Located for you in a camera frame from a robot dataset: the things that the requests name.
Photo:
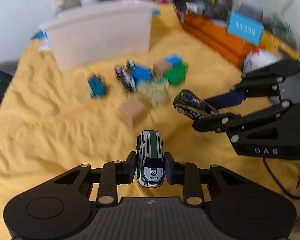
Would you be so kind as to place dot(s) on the white green toy car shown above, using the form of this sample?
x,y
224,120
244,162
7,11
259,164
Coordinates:
x,y
151,160

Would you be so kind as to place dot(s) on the white black toy car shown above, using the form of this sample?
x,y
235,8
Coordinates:
x,y
126,78

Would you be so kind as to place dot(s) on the orange box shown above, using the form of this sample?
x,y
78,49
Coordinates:
x,y
215,37

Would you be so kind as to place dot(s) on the white red round object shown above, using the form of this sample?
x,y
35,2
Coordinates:
x,y
260,60

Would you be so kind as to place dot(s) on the yellow box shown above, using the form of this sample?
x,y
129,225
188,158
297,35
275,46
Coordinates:
x,y
277,45

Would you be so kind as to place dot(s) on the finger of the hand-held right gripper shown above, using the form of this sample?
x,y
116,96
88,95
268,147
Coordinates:
x,y
230,99
215,123

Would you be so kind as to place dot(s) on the white plastic storage bin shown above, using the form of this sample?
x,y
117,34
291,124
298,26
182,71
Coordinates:
x,y
102,32

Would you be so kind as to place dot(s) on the clear plastic toy box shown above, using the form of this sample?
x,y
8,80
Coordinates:
x,y
205,2

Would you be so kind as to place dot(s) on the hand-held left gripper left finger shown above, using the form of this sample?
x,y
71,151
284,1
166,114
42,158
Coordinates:
x,y
131,166

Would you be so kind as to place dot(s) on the tan building brick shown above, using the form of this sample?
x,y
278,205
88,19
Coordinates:
x,y
162,68

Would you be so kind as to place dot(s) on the tan cube block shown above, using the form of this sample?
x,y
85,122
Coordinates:
x,y
133,111

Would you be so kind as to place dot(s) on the blue tape piece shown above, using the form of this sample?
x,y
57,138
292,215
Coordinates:
x,y
38,35
156,13

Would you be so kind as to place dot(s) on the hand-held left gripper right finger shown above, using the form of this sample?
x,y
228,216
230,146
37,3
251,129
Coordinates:
x,y
168,167

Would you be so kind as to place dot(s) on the light blue box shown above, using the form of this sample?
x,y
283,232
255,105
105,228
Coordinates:
x,y
245,27

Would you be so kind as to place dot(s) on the yellow blanket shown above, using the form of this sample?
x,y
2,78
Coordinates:
x,y
52,130

